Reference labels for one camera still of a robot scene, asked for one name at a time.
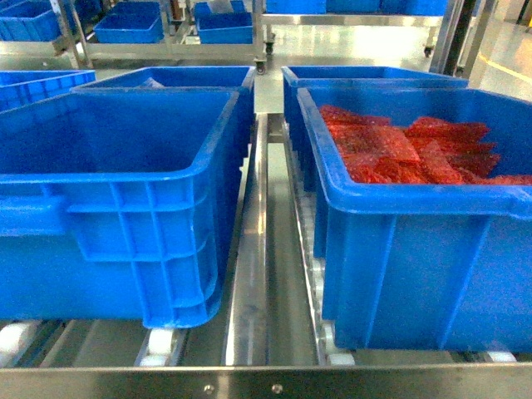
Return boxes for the blue bin behind right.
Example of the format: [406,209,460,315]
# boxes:
[282,66,468,191]

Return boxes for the red bubble wrap bags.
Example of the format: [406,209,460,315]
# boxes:
[319,105,531,185]

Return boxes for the blue bin behind left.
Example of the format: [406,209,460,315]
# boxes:
[73,66,257,155]

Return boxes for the blue bin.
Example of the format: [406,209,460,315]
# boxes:
[73,66,257,155]
[282,66,468,191]
[1,88,245,328]
[1,70,96,111]
[298,87,531,352]

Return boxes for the blue bin far left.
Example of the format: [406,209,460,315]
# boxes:
[1,70,96,111]

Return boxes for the blue bin front right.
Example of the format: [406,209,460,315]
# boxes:
[298,87,531,352]

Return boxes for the stainless steel shelf rack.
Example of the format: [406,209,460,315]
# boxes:
[1,114,531,398]

